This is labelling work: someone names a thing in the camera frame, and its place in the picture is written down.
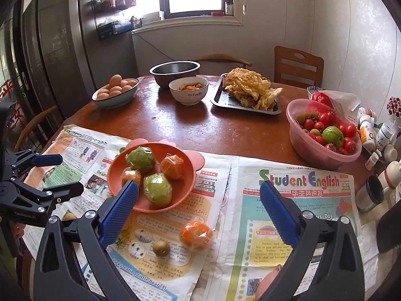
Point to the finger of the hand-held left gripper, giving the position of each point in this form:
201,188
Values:
70,189
47,160

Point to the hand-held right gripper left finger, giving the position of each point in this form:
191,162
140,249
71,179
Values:
120,213

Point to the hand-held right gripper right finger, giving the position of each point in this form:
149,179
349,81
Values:
278,213

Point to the plastic-wrapped orange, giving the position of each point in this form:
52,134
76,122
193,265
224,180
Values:
172,166
131,176
196,234

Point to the plastic-wrapped green citrus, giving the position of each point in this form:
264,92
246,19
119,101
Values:
140,159
157,188

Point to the orange plastic plate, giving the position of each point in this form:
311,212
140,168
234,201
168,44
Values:
183,191

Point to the person's right hand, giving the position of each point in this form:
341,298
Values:
269,283

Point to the newspaper with large colourful title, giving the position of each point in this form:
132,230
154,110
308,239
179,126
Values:
250,225

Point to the newspaper with cartoon pages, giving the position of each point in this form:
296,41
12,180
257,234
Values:
78,144

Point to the pink plastic basin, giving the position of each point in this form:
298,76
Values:
300,144

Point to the red paper door decoration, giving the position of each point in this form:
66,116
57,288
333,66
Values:
7,92

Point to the stainless steel cup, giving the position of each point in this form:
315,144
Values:
368,194

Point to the teal ceramic bowl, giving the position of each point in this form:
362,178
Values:
119,100

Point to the large green tomato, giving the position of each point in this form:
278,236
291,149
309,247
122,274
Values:
332,134

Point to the white cloth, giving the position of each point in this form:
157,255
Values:
368,250

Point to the small olive green fruit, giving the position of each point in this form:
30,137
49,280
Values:
302,118
314,115

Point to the pile of brown eggs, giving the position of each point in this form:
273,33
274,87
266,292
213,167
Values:
115,81

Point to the small white dropper bottle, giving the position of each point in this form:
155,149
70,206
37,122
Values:
372,160

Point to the heap of cherry tomatoes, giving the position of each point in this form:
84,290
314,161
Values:
349,130

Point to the white medicine bottle orange label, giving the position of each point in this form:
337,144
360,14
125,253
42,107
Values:
365,113
367,134

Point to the white rabbit figurine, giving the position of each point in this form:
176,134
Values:
391,175

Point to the red package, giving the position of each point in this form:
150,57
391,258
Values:
321,97

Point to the grey refrigerator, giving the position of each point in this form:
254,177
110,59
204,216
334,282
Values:
62,37

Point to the dark baking tray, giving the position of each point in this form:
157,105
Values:
221,100

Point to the white medicine bottle blue label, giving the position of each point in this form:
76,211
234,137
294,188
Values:
384,134

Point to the white bowl with heart print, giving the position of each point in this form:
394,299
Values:
188,95

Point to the stainless steel bowl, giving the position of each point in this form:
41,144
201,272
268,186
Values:
163,80

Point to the dark blue box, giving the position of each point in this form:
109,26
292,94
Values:
109,32

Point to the orange stewed food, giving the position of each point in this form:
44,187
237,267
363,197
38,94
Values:
189,86

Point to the wooden slat-back chair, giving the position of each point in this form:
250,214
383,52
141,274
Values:
282,56

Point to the red and white flower ornament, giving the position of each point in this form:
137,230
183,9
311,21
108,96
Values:
395,106

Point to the wooden curved-back chair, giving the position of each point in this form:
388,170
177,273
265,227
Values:
219,57

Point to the white window sill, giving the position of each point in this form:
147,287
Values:
194,23

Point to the small red box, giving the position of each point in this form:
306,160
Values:
217,14

